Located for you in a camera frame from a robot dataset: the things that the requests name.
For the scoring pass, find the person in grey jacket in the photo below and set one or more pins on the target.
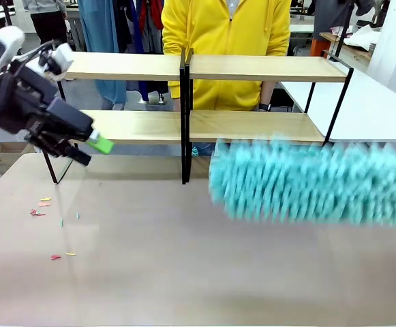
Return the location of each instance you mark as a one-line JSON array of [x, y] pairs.
[[47, 24]]

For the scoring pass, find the light blue hanging garment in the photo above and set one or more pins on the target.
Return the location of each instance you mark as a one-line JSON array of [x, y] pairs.
[[99, 34]]

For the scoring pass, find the large white table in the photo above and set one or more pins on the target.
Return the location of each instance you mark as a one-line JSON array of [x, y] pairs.
[[371, 112]]

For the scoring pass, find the wooden background table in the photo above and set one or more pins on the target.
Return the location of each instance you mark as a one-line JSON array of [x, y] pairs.
[[354, 52]]

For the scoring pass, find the orange object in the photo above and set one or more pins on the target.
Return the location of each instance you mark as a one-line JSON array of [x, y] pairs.
[[316, 47]]

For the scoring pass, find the person in yellow hoodie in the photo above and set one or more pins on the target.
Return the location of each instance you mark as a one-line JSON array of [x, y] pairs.
[[225, 41]]

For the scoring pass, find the white cloth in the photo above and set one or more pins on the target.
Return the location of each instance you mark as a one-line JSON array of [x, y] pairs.
[[363, 35]]

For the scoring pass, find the orange paper scrap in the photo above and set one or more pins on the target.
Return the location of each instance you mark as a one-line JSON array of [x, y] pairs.
[[44, 204]]

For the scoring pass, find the royal blue hanging garment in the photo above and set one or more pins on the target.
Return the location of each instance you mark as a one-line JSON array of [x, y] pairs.
[[143, 90]]

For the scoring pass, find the black stand pole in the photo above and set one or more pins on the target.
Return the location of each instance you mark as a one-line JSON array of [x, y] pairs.
[[346, 30]]

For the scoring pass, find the red paper scrap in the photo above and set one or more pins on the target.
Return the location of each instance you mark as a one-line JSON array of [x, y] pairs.
[[56, 257], [37, 213]]

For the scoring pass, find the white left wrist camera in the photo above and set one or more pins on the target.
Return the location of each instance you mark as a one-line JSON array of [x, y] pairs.
[[63, 56]]

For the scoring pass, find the person's left forearm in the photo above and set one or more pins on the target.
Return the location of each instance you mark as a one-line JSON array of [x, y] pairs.
[[267, 93]]

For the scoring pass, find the cardboard box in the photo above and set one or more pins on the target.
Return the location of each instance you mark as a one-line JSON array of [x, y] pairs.
[[0, 160]]

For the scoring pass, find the yellow paper scrap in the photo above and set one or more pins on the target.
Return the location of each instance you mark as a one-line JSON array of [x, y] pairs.
[[71, 253], [45, 198]]

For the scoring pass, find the black wristwatch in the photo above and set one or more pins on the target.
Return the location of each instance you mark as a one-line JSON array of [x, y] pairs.
[[265, 107]]

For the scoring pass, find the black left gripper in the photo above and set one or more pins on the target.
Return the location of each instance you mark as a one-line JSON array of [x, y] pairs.
[[68, 119]]

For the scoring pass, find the dark grey hanging garment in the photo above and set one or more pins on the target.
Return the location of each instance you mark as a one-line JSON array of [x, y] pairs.
[[330, 13]]

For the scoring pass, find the teal chenille duster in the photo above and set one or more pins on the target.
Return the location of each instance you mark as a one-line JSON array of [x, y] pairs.
[[303, 184], [195, 151]]

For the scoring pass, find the person's right forearm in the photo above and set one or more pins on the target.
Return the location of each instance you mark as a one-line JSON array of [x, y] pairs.
[[177, 105]]

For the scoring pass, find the red hanging garment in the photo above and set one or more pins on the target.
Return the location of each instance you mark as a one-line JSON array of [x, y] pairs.
[[150, 13]]

